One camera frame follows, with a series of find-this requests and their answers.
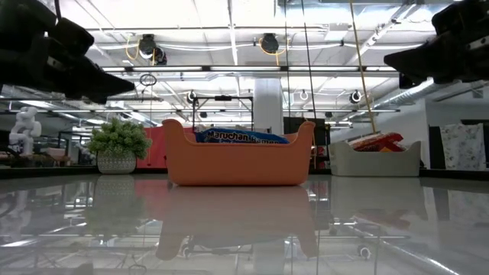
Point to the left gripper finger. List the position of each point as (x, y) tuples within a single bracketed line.
[(99, 80), (95, 97)]

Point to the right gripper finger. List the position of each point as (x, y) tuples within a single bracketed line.
[(407, 81), (420, 61)]

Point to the blue yellow soy ramen pack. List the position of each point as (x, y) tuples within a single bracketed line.
[(237, 136)]

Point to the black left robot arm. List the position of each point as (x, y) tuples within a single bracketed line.
[(19, 15)]

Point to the green plant in patterned pot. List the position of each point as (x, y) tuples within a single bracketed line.
[(120, 137)]

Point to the white figure statue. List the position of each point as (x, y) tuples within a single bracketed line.
[(24, 126)]

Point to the red cabinet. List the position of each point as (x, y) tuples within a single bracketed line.
[(156, 149)]

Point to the white floral cloth panel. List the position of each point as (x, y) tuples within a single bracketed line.
[(462, 147)]

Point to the white plastic bin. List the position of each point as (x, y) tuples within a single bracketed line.
[(374, 164)]

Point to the black background cabinet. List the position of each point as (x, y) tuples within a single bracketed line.
[(292, 124)]

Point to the white building column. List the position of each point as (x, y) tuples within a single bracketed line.
[(267, 107)]

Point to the orange plastic bin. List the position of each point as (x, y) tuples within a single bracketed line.
[(237, 164)]

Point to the silver ventilation duct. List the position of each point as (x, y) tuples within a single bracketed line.
[(420, 94)]

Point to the black metal frame stand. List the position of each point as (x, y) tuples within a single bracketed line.
[(223, 98)]

